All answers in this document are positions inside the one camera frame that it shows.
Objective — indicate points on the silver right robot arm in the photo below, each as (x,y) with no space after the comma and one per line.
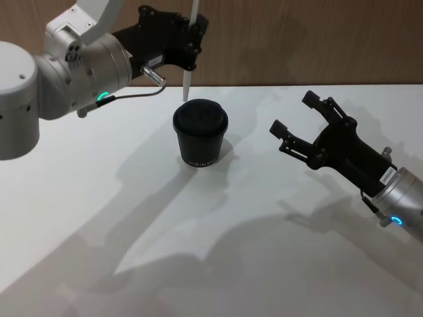
(401,201)

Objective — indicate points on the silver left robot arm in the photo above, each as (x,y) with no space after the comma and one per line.
(59,76)

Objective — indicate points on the white straw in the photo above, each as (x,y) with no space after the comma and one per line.
(185,86)

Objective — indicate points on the black paper cup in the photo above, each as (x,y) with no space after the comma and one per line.
(201,148)

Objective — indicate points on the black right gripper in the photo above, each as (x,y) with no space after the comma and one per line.
(347,155)

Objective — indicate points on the black cup lid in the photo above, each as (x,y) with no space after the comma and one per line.
(200,114)

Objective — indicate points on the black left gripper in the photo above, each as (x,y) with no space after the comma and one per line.
(155,39)

